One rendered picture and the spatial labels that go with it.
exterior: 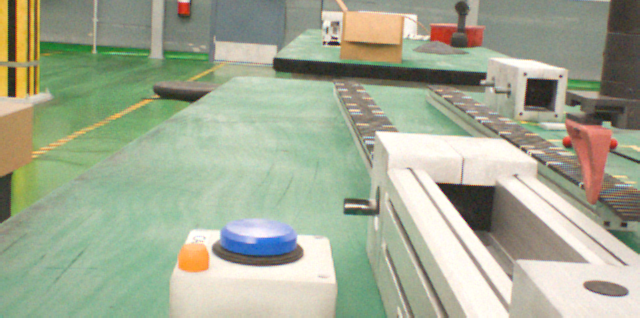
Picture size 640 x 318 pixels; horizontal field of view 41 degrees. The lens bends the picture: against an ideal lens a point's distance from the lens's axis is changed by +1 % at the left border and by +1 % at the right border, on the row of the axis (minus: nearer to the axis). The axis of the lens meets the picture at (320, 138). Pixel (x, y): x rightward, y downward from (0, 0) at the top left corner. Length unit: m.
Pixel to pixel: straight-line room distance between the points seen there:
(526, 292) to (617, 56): 0.57
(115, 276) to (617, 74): 0.46
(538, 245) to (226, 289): 0.18
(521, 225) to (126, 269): 0.27
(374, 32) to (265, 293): 2.33
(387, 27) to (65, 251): 2.16
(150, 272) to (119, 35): 11.43
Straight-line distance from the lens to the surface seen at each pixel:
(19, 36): 6.90
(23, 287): 0.57
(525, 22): 11.76
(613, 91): 0.79
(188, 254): 0.41
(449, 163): 0.57
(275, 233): 0.43
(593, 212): 0.84
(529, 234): 0.50
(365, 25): 2.72
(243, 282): 0.41
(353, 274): 0.61
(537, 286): 0.22
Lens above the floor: 0.97
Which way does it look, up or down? 9 degrees down
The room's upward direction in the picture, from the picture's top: 4 degrees clockwise
